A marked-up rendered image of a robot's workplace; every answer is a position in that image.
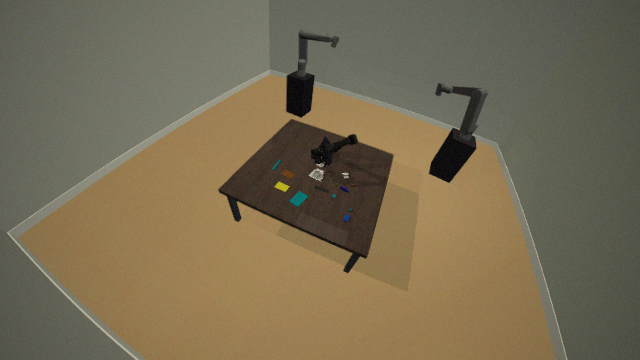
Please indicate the yellow flat plate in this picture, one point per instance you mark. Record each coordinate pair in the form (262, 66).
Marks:
(281, 186)

